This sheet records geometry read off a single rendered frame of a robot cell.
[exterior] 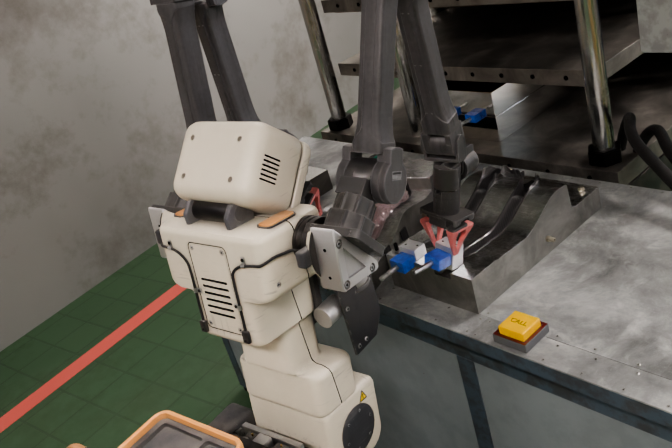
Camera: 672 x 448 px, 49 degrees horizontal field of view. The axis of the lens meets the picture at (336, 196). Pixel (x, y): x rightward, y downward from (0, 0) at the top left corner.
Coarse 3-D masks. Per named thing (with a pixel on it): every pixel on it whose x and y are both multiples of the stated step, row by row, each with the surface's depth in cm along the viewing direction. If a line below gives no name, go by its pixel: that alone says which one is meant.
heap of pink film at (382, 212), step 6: (402, 198) 202; (408, 198) 203; (378, 204) 195; (384, 204) 194; (390, 204) 196; (396, 204) 196; (378, 210) 194; (384, 210) 193; (390, 210) 194; (378, 216) 192; (384, 216) 192; (378, 222) 192; (384, 222) 192; (378, 228) 191; (372, 234) 191; (378, 234) 190
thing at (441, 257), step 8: (440, 240) 163; (440, 248) 162; (448, 248) 160; (424, 256) 161; (432, 256) 160; (440, 256) 160; (448, 256) 160; (456, 256) 161; (424, 264) 159; (432, 264) 159; (440, 264) 159; (448, 264) 161; (456, 264) 162; (416, 272) 156
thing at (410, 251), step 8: (408, 240) 174; (400, 248) 172; (408, 248) 170; (416, 248) 169; (424, 248) 171; (400, 256) 171; (408, 256) 170; (416, 256) 170; (392, 264) 170; (400, 264) 168; (408, 264) 169; (392, 272) 168; (400, 272) 170
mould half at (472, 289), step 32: (512, 192) 179; (544, 192) 174; (576, 192) 185; (480, 224) 178; (512, 224) 173; (544, 224) 172; (576, 224) 181; (480, 256) 164; (512, 256) 165; (544, 256) 174; (416, 288) 174; (448, 288) 164; (480, 288) 160
